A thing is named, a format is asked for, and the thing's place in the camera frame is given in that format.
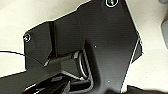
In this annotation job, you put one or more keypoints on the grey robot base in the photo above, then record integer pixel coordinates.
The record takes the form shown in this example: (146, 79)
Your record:
(106, 36)

